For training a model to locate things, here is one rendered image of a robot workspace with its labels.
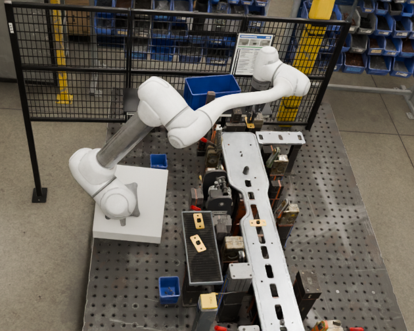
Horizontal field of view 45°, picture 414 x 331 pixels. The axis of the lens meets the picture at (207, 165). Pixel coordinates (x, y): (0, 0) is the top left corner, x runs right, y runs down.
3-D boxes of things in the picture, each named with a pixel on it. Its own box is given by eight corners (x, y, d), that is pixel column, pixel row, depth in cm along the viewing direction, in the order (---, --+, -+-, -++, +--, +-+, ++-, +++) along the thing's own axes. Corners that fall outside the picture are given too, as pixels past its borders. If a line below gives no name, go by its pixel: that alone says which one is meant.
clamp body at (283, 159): (278, 203, 299) (293, 163, 274) (259, 203, 297) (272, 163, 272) (275, 192, 305) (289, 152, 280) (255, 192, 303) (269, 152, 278)
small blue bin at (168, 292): (179, 305, 245) (180, 295, 238) (158, 305, 243) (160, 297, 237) (177, 285, 252) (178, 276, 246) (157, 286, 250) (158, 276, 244)
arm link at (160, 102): (87, 203, 243) (56, 169, 242) (106, 187, 256) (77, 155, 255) (179, 116, 196) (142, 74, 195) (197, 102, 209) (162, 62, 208)
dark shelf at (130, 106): (271, 117, 306) (273, 114, 304) (123, 115, 289) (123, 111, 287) (264, 95, 321) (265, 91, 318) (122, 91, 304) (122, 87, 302)
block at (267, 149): (269, 186, 307) (280, 155, 287) (252, 186, 305) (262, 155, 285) (267, 175, 314) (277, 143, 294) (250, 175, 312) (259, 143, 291)
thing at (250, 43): (263, 77, 309) (275, 33, 287) (228, 75, 305) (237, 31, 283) (263, 75, 311) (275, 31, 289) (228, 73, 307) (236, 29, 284)
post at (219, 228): (214, 277, 258) (227, 232, 229) (205, 277, 257) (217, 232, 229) (213, 268, 262) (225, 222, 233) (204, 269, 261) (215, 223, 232)
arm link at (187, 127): (217, 124, 206) (196, 99, 206) (189, 149, 197) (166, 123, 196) (204, 134, 218) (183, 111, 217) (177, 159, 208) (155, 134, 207)
